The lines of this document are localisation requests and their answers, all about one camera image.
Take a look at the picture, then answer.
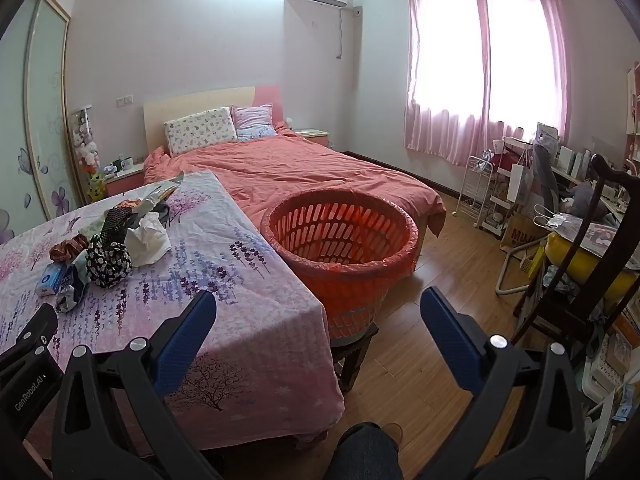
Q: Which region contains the white shelf cart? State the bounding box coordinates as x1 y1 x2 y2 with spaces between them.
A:
482 137 536 238

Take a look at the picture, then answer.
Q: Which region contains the clear tube of plush toys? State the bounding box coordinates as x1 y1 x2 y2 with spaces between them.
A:
70 106 101 171

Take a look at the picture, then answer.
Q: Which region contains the blue and white carton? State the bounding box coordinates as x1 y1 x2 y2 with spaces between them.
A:
36 262 68 297

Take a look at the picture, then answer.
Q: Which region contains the white wire cart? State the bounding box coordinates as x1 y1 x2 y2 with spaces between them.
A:
457 155 501 226

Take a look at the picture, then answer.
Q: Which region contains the pink nightstand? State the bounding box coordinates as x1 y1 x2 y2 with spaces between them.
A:
294 128 331 149
102 162 146 196

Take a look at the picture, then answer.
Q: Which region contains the person's leg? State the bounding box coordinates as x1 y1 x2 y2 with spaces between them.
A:
325 422 403 480

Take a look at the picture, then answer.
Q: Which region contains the floral printed blanket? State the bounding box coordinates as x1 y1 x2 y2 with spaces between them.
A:
0 170 346 453

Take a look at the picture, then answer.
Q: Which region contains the white floral pillow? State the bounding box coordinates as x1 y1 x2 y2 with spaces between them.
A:
164 107 238 157

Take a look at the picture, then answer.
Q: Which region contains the white tissue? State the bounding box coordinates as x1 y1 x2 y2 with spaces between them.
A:
124 212 172 267

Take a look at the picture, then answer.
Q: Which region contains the brown paper bag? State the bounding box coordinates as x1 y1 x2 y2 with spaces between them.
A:
500 212 546 257

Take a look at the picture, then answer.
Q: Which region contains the dark stool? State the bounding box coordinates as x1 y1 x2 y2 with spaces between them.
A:
330 324 381 396

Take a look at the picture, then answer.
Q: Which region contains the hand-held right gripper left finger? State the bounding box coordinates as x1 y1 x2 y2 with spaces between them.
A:
59 289 226 480

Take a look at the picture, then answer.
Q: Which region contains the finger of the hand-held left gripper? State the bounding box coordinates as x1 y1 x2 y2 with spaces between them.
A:
0 304 60 361

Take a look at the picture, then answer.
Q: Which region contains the green yellow plush toy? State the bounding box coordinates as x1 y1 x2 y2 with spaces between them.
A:
87 170 108 202

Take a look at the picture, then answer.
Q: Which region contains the brown scrunchie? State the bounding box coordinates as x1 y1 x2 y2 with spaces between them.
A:
48 237 91 263

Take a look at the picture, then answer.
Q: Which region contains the flower printed wardrobe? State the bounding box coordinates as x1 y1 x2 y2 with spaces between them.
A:
0 0 85 246

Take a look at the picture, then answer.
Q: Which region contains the black polka dot cloth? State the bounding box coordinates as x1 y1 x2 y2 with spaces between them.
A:
100 205 132 246

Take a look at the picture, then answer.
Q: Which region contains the beige and pink headboard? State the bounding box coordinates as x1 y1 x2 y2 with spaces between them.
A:
143 86 286 156

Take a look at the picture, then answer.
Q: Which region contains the pink striped pillow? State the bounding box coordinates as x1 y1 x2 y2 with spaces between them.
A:
231 105 277 142

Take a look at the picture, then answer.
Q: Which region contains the black floral cloth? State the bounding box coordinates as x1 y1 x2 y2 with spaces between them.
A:
85 240 133 289

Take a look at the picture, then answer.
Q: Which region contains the silver snack wrapper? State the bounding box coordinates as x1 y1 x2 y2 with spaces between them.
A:
144 171 185 206

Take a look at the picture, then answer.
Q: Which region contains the blue foil wrapper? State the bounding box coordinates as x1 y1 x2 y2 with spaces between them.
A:
55 265 91 313

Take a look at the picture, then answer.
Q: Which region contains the orange plastic laundry basket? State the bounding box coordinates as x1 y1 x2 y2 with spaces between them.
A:
261 189 420 346

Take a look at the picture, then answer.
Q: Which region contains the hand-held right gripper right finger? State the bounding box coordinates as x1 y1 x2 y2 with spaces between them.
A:
419 286 587 480

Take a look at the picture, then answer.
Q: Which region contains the pink curtain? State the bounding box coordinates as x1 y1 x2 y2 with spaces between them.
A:
404 0 573 167

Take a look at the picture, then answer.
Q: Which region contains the white paper bag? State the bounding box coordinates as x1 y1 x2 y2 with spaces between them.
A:
505 152 533 206

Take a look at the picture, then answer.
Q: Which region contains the dark wooden chair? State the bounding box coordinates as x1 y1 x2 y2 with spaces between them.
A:
510 152 640 353

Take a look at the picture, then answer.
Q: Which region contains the yellow cushion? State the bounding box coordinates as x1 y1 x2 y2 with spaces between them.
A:
545 232 638 287

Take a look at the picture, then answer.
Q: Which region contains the grey office chair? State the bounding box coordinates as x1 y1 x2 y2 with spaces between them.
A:
530 142 573 221

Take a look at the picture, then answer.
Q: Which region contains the bed with salmon duvet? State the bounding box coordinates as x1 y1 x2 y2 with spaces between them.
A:
142 127 447 238

